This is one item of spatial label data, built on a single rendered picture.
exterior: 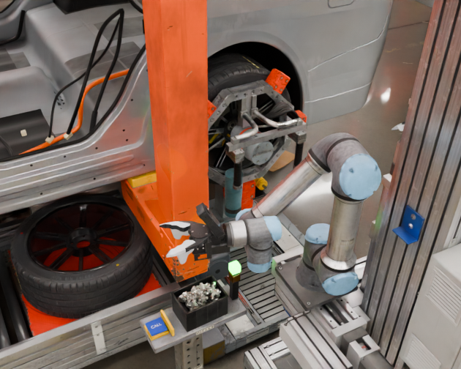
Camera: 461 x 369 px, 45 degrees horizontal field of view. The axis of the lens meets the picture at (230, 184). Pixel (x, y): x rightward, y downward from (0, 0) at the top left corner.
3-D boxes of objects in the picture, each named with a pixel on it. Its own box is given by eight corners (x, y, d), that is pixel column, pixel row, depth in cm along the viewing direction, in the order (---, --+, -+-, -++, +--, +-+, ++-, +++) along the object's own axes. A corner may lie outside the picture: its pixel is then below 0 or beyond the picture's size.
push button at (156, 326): (160, 320, 232) (160, 316, 231) (167, 332, 228) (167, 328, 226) (145, 326, 230) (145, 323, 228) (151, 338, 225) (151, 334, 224)
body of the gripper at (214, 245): (192, 262, 160) (232, 255, 163) (190, 238, 156) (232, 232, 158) (187, 246, 167) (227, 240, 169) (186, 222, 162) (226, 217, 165)
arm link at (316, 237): (328, 244, 204) (333, 215, 196) (342, 269, 194) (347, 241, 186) (297, 248, 202) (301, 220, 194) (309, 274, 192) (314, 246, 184)
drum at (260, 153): (252, 140, 285) (252, 117, 276) (274, 162, 270) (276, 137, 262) (227, 148, 279) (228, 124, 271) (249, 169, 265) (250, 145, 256)
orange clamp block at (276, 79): (272, 88, 274) (282, 72, 271) (281, 94, 268) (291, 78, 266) (263, 83, 269) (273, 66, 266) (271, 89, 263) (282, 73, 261)
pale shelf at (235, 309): (227, 288, 252) (227, 283, 250) (246, 314, 240) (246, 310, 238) (139, 324, 235) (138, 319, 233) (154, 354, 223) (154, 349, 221)
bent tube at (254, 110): (279, 107, 273) (281, 87, 267) (302, 124, 260) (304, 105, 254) (249, 115, 266) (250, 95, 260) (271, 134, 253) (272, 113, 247)
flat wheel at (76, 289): (102, 209, 318) (97, 176, 304) (179, 268, 282) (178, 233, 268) (-5, 269, 280) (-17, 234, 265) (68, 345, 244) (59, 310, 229)
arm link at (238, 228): (246, 229, 159) (240, 214, 166) (231, 231, 158) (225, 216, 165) (246, 250, 163) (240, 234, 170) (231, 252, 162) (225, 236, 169)
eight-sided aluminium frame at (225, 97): (282, 162, 305) (290, 72, 272) (288, 168, 300) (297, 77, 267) (193, 191, 283) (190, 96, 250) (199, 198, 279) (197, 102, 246)
